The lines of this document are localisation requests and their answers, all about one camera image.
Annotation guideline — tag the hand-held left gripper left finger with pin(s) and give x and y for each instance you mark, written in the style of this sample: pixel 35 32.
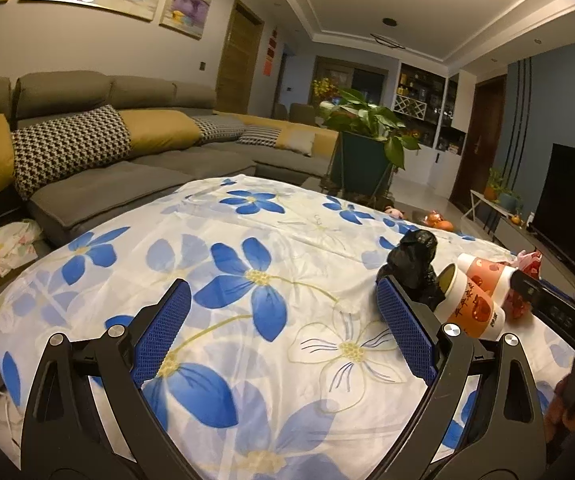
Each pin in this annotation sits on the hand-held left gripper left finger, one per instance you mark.
pixel 165 330

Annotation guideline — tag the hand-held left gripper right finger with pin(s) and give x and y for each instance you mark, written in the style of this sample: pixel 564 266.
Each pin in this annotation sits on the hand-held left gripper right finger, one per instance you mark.
pixel 407 330

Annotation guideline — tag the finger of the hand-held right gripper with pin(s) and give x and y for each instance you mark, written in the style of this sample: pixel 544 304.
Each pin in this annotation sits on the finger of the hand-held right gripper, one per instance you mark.
pixel 542 297

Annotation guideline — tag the small patterned paper cup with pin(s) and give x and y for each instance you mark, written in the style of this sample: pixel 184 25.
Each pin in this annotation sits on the small patterned paper cup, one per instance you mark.
pixel 487 272

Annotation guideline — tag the red printed paper cup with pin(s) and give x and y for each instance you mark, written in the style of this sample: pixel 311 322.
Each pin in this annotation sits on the red printed paper cup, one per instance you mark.
pixel 472 310

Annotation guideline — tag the black plastic bag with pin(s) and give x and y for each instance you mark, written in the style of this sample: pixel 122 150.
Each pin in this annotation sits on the black plastic bag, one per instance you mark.
pixel 415 260

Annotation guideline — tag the person's right hand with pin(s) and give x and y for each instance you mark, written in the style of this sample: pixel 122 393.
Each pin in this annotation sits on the person's right hand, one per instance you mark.
pixel 555 410

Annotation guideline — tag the red snack packet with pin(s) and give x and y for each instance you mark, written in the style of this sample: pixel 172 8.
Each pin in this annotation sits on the red snack packet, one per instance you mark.
pixel 528 265

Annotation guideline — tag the grey television stand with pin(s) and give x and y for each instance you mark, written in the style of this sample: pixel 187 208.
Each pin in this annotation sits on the grey television stand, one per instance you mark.
pixel 517 237

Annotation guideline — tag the plant in blue pot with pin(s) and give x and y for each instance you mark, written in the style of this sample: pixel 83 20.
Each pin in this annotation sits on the plant in blue pot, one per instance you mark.
pixel 509 201

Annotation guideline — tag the blue floral tablecloth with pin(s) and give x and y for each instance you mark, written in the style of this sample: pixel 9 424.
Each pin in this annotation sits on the blue floral tablecloth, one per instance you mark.
pixel 267 360

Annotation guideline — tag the white side table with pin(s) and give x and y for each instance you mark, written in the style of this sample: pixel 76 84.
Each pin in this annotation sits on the white side table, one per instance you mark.
pixel 480 205

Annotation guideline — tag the orange toy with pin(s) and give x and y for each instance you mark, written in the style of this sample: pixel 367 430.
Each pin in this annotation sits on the orange toy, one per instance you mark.
pixel 437 221

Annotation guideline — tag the pink pig toy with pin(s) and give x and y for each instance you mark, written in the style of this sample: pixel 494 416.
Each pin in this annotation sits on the pink pig toy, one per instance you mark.
pixel 393 211

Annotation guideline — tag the plant in orange pot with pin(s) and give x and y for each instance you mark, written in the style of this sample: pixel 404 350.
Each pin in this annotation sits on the plant in orange pot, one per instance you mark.
pixel 492 187

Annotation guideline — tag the grey sectional sofa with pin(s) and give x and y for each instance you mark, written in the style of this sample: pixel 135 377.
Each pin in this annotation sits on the grey sectional sofa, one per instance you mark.
pixel 117 180

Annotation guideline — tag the dark brown door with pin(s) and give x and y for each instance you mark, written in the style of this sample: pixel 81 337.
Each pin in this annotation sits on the dark brown door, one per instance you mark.
pixel 477 140

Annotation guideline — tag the dark green planter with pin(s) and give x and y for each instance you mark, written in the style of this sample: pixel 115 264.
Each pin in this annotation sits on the dark green planter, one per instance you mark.
pixel 360 162

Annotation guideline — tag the large houndstooth cushion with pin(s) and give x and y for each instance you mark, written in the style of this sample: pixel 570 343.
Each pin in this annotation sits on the large houndstooth cushion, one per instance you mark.
pixel 67 147

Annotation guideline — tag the white display cabinet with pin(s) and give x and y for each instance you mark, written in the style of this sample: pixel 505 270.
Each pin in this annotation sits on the white display cabinet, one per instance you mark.
pixel 425 120

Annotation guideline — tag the large leafy pothos plant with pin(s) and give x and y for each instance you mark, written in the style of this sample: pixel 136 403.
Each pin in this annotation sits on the large leafy pothos plant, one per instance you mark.
pixel 367 115

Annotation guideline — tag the yellow and white cushion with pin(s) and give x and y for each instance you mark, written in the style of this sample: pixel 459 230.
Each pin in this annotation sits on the yellow and white cushion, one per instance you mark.
pixel 295 141

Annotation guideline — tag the yellow flower bouquet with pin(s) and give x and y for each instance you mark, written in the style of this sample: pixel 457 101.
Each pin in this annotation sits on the yellow flower bouquet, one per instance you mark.
pixel 325 87

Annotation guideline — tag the light wooden door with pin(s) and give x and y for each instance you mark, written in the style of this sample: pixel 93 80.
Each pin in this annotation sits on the light wooden door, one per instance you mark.
pixel 240 57

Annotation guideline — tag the round ceiling speaker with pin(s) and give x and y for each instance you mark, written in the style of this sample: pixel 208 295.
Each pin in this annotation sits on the round ceiling speaker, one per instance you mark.
pixel 390 22

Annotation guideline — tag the red wall decorations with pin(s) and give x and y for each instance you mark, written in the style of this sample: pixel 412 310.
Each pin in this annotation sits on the red wall decorations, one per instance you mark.
pixel 271 52

